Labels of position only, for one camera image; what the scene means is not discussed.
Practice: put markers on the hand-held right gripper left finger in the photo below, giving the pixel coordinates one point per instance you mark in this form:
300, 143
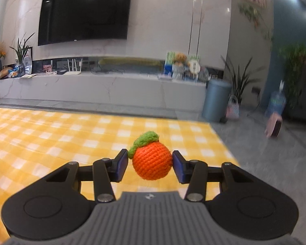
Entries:
122, 167

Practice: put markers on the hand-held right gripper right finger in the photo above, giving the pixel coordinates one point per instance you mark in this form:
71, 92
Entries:
177, 167

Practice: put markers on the orange crochet fruit toy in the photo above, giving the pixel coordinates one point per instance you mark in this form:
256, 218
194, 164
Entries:
151, 162

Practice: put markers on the yellow checkered tablecloth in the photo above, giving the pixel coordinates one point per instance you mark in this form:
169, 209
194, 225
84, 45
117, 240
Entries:
66, 137

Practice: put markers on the grey blue trash can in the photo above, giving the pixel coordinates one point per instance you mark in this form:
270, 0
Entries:
215, 100

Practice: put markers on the pink woven basket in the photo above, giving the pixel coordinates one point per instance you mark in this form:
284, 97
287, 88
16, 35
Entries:
232, 109

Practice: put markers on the white marble tv console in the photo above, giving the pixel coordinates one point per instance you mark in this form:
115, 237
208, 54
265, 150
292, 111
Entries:
104, 89

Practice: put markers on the white round fan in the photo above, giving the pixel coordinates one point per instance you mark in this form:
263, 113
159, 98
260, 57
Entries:
193, 66

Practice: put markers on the green printed board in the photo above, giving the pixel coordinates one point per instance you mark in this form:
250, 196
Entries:
168, 63

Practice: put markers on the pink space heater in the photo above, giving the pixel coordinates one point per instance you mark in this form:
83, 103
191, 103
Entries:
274, 126

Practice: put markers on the potted snake plant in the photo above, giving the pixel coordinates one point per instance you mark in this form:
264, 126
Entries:
241, 81

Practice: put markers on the white router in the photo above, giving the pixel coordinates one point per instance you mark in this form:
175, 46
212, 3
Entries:
72, 72

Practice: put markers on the brown teddy bear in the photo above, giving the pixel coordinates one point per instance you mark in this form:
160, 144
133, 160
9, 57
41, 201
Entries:
179, 58

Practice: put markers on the small black box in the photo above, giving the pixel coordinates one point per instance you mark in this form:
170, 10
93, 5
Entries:
61, 72

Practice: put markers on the blue water bottle with pump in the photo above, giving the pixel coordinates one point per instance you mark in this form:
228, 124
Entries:
276, 102

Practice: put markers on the pink card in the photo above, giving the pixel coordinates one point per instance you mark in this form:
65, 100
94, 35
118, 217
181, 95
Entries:
47, 68

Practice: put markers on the sheets of paper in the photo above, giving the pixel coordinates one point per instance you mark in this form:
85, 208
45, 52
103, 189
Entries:
28, 75

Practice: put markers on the blue snack bags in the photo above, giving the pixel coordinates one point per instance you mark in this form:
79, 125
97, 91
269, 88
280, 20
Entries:
16, 72

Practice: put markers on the brown round object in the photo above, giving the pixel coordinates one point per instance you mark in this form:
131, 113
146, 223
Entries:
5, 72

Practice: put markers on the leafy green plant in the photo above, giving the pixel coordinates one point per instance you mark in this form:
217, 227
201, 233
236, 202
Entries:
295, 66

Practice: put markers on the green plant in glass vase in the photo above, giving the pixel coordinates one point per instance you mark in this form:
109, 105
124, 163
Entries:
21, 48

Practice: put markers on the black flat television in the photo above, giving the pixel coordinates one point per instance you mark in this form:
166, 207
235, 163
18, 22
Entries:
84, 14

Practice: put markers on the hanging vine plant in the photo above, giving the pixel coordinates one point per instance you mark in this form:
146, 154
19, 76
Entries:
252, 12

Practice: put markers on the wall outlet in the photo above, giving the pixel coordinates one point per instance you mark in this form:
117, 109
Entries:
256, 90

